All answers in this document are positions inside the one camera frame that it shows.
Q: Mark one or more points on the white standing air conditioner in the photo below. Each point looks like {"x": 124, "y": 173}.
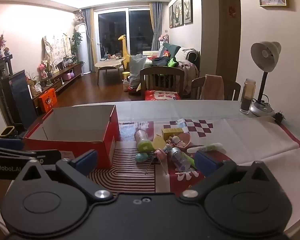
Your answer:
{"x": 82, "y": 47}

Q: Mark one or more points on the pink stuffed toy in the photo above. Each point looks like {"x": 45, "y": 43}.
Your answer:
{"x": 163, "y": 38}

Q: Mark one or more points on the white green tube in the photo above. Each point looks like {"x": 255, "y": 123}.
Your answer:
{"x": 210, "y": 147}

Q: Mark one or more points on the white blue astronaut figure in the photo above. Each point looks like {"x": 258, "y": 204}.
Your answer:
{"x": 176, "y": 140}

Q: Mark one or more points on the clear jar with silver cap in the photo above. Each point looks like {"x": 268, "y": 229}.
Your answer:
{"x": 180, "y": 158}

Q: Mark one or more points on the pink towel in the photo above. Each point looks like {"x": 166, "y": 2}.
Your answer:
{"x": 212, "y": 87}

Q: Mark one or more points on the yellow plastic toy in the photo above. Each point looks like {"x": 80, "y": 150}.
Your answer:
{"x": 158, "y": 141}

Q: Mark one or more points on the sofa with clothes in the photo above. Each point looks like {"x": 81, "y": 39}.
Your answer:
{"x": 187, "y": 65}

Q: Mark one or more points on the black tall cabinet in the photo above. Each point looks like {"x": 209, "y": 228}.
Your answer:
{"x": 2, "y": 85}

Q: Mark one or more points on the small yellow stool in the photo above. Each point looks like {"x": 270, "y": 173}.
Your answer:
{"x": 125, "y": 75}

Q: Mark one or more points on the black power plug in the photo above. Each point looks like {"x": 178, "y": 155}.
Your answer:
{"x": 279, "y": 117}

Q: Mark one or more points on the white plastic bag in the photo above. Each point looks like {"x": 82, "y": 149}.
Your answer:
{"x": 137, "y": 67}

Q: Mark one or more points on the yellow giraffe toy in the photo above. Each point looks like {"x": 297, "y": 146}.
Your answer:
{"x": 123, "y": 47}

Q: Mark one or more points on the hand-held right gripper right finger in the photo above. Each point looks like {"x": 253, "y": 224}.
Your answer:
{"x": 206, "y": 162}

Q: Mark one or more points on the pink flower bouquet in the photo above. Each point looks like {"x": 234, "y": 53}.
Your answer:
{"x": 42, "y": 68}

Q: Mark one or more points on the wooden tv stand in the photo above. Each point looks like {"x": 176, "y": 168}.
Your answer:
{"x": 65, "y": 72}

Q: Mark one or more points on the grey curtain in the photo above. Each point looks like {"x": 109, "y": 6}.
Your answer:
{"x": 155, "y": 22}
{"x": 87, "y": 35}

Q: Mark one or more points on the hanging printed cloth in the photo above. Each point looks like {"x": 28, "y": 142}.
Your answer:
{"x": 56, "y": 47}

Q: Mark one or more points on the dark green cushion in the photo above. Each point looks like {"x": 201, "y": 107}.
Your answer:
{"x": 172, "y": 48}

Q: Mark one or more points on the glass bottle with dark liquid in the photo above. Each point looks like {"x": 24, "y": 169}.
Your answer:
{"x": 247, "y": 97}

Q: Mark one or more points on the red white printed tablecloth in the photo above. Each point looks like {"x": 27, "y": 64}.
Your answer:
{"x": 252, "y": 140}

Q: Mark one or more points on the pink bag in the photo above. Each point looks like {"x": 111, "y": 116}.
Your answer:
{"x": 68, "y": 76}

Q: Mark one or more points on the wooden slatted chair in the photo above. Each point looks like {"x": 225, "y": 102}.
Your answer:
{"x": 162, "y": 71}

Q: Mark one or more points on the medium framed wall picture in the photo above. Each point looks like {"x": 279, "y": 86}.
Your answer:
{"x": 178, "y": 11}

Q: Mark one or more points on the orange gift box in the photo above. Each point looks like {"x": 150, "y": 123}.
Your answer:
{"x": 47, "y": 100}

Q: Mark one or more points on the thin metal stick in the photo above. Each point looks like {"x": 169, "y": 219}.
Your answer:
{"x": 150, "y": 165}

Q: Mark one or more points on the small yellow carton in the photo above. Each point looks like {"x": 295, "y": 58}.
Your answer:
{"x": 172, "y": 132}

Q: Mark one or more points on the wooden coffee table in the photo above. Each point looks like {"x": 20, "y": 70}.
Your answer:
{"x": 108, "y": 63}

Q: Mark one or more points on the glass balcony door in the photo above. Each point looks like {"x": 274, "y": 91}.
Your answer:
{"x": 122, "y": 30}

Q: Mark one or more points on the narrow framed wall picture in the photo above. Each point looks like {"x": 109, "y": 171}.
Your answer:
{"x": 171, "y": 16}

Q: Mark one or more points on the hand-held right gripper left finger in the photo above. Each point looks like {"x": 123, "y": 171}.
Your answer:
{"x": 86, "y": 162}

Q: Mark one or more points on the pink hat doll figure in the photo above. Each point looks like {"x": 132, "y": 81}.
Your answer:
{"x": 160, "y": 153}

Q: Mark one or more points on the green potted plant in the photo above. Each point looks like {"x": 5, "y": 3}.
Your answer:
{"x": 76, "y": 40}

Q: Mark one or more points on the pink heart-shaped bowl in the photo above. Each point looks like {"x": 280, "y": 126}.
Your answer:
{"x": 186, "y": 140}

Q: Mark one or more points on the mint green ball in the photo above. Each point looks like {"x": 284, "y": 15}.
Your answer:
{"x": 141, "y": 157}

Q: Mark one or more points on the dark blue flat board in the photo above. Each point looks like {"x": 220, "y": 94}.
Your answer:
{"x": 22, "y": 95}

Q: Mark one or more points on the red printed cushion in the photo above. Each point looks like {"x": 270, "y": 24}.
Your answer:
{"x": 162, "y": 95}

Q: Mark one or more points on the clear bottle with green cap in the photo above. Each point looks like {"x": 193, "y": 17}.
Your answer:
{"x": 143, "y": 140}

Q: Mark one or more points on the red cardboard box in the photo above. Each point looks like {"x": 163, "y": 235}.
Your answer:
{"x": 72, "y": 145}

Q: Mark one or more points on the grey desk lamp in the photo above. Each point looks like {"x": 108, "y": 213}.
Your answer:
{"x": 265, "y": 55}

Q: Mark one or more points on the large framed wall picture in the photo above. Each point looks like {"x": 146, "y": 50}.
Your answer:
{"x": 187, "y": 6}

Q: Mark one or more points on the black yellow trash bin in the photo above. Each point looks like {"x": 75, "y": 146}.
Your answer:
{"x": 7, "y": 132}

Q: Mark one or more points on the wooden door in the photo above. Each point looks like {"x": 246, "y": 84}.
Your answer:
{"x": 228, "y": 42}

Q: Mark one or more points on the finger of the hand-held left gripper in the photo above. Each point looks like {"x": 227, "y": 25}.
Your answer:
{"x": 15, "y": 152}
{"x": 5, "y": 143}

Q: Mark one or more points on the wooden chair with towel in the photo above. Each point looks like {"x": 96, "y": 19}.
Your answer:
{"x": 232, "y": 90}

